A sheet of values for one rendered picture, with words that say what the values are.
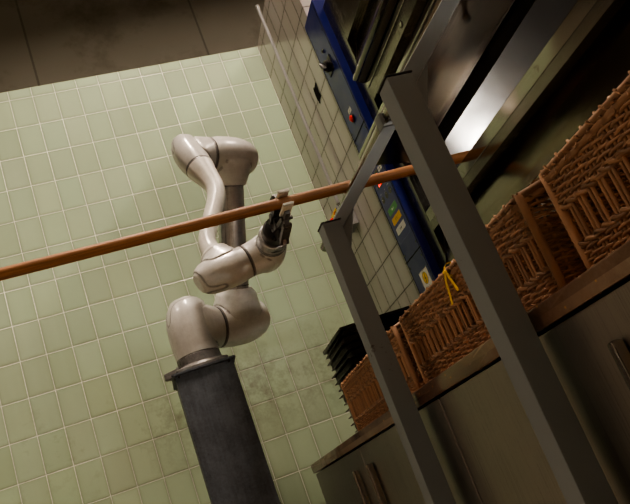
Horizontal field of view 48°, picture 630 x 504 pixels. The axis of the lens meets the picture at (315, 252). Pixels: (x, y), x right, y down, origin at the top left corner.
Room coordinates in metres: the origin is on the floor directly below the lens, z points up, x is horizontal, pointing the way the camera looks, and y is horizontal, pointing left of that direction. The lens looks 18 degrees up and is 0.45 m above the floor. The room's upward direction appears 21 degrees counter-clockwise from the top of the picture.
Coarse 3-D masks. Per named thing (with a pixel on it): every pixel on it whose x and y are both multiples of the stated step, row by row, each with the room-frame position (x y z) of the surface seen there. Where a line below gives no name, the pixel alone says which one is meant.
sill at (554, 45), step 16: (592, 0) 1.26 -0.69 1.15; (576, 16) 1.31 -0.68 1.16; (560, 32) 1.37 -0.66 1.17; (544, 48) 1.43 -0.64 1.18; (560, 48) 1.39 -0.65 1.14; (544, 64) 1.45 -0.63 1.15; (528, 80) 1.52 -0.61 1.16; (512, 96) 1.59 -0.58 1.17; (512, 112) 1.62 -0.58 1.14; (496, 128) 1.70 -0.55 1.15; (480, 144) 1.79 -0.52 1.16; (464, 160) 1.89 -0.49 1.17; (464, 176) 1.92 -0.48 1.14
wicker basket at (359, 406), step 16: (400, 336) 1.49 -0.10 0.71; (400, 352) 1.50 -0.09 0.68; (368, 368) 1.74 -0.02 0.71; (416, 368) 1.49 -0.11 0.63; (352, 384) 1.92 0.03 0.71; (368, 384) 1.78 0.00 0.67; (416, 384) 1.49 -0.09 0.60; (352, 400) 1.97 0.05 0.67; (368, 400) 1.83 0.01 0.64; (384, 400) 1.72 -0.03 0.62; (368, 416) 1.88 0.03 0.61
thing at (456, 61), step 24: (480, 0) 1.46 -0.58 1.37; (504, 0) 1.49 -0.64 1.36; (456, 24) 1.53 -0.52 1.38; (480, 24) 1.56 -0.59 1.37; (456, 48) 1.63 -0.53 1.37; (480, 48) 1.66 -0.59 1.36; (432, 72) 1.72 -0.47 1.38; (456, 72) 1.74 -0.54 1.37; (432, 96) 1.84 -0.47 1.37; (456, 96) 1.87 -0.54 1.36
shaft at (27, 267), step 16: (384, 176) 1.82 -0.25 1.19; (400, 176) 1.84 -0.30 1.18; (304, 192) 1.75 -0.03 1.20; (320, 192) 1.76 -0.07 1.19; (336, 192) 1.78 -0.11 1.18; (240, 208) 1.69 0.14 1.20; (256, 208) 1.70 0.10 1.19; (272, 208) 1.72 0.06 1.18; (176, 224) 1.64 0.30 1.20; (192, 224) 1.65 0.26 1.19; (208, 224) 1.66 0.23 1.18; (112, 240) 1.59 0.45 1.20; (128, 240) 1.60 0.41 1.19; (144, 240) 1.61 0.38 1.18; (48, 256) 1.54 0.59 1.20; (64, 256) 1.55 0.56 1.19; (80, 256) 1.56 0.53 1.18; (0, 272) 1.50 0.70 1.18; (16, 272) 1.52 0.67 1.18; (32, 272) 1.54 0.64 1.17
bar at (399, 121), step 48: (432, 48) 0.93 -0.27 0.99; (384, 96) 0.91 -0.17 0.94; (384, 144) 1.42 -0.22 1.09; (432, 144) 0.89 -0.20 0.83; (432, 192) 0.90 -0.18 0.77; (336, 240) 1.35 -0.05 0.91; (480, 240) 0.89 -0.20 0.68; (480, 288) 0.90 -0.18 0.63; (384, 336) 1.35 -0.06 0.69; (528, 336) 0.90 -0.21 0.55; (384, 384) 1.35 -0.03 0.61; (528, 384) 0.89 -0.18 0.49; (576, 432) 0.90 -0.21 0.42; (432, 480) 1.35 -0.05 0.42; (576, 480) 0.89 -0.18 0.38
